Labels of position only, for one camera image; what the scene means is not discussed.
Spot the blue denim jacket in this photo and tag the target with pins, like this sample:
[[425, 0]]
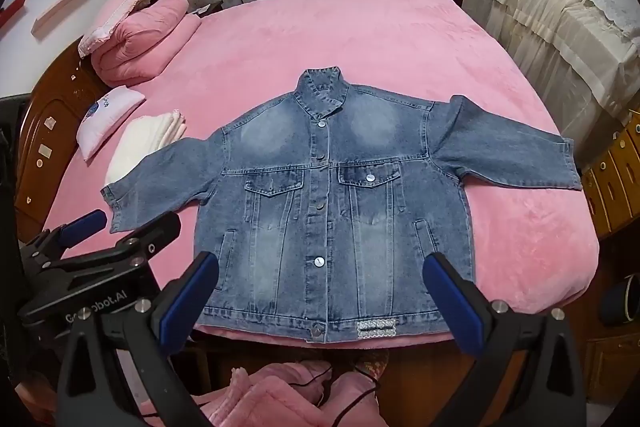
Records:
[[280, 207]]

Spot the wooden bed footboard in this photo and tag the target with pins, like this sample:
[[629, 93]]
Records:
[[250, 354]]

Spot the folded pink quilt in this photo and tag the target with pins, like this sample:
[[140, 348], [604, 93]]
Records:
[[150, 42]]

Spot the dark round container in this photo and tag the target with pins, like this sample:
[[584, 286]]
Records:
[[620, 302]]

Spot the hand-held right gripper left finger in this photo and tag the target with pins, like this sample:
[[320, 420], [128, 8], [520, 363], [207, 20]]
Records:
[[192, 292]]

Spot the pink fleece bed blanket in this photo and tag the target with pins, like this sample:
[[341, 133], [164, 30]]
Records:
[[375, 42]]

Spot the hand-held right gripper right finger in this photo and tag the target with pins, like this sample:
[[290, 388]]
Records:
[[452, 302]]

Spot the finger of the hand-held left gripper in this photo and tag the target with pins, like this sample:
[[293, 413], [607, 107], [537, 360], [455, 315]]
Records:
[[150, 232], [85, 224]]

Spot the person's pink fleece clothing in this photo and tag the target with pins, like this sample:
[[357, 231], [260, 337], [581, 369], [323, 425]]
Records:
[[270, 397]]

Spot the pink lace-trimmed pillow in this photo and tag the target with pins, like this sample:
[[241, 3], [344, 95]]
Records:
[[125, 4]]

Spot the folded white towel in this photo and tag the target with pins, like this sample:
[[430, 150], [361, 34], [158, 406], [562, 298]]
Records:
[[140, 142]]

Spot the wooden drawer cabinet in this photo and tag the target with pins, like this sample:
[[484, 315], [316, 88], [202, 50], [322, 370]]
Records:
[[617, 177]]

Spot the small white printed pillow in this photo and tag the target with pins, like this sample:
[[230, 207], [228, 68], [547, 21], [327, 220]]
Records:
[[107, 117]]

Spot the pink wall shelf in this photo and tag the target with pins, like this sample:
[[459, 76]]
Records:
[[60, 9]]

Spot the wooden bed headboard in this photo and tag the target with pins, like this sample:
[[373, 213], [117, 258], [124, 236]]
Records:
[[55, 117]]

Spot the red wall shelf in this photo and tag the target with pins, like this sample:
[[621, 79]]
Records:
[[12, 9]]

